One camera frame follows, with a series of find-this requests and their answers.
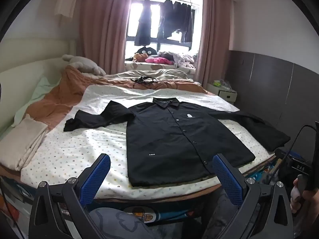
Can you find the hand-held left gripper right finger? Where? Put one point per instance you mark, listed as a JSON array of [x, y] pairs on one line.
[[229, 179]]

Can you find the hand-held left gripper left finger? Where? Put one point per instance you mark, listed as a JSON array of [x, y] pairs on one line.
[[96, 179]]

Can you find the black button-up shirt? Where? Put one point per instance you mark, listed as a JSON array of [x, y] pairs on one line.
[[162, 139]]

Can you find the pile of clothes on windowsill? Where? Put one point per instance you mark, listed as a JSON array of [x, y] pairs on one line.
[[149, 66]]

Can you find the pile of floral clothes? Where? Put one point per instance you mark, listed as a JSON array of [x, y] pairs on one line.
[[183, 58]]

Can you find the person's right hand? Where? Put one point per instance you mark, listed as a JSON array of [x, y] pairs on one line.
[[296, 199]]

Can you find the white dotted bed sheet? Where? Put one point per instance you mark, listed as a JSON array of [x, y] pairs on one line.
[[74, 154]]

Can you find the folded black garment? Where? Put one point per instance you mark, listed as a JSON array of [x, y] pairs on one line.
[[271, 135]]

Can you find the person's left leg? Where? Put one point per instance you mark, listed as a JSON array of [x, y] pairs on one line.
[[119, 224]]

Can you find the cartoon printed bed sheet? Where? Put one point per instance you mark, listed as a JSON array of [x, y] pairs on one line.
[[174, 209]]

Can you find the folded beige cloth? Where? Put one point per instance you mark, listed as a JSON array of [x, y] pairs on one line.
[[22, 139]]

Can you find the white nightstand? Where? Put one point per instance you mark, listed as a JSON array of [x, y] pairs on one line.
[[225, 94]]

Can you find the orange duvet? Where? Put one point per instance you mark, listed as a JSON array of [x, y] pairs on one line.
[[69, 89]]

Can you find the clear plastic bags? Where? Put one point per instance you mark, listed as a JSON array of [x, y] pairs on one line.
[[225, 82]]

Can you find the small green item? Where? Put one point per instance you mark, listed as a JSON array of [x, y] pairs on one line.
[[216, 82]]

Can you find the light green pillow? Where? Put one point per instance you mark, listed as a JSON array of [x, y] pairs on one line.
[[37, 92]]

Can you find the beige plush toy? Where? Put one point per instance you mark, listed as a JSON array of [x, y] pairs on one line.
[[84, 64]]

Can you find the cream crumpled blanket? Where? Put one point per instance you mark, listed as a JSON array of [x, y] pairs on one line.
[[149, 73]]

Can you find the brown plush toy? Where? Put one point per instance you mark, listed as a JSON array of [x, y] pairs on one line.
[[138, 57]]

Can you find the pink plush toy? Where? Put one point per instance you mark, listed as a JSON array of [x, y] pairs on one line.
[[158, 60]]

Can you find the black plush with eyes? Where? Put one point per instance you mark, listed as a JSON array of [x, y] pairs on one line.
[[145, 50]]

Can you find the cream padded headboard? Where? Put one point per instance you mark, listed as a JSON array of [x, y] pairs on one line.
[[22, 62]]

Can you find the pink curtain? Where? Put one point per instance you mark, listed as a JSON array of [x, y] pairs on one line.
[[104, 29], [214, 37]]

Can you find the black hanging coat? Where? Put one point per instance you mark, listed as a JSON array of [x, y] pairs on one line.
[[144, 27]]

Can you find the dark hanging garment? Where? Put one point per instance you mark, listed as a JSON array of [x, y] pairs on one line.
[[165, 17], [184, 20]]

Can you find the window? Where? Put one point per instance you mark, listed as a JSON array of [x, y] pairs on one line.
[[155, 17]]

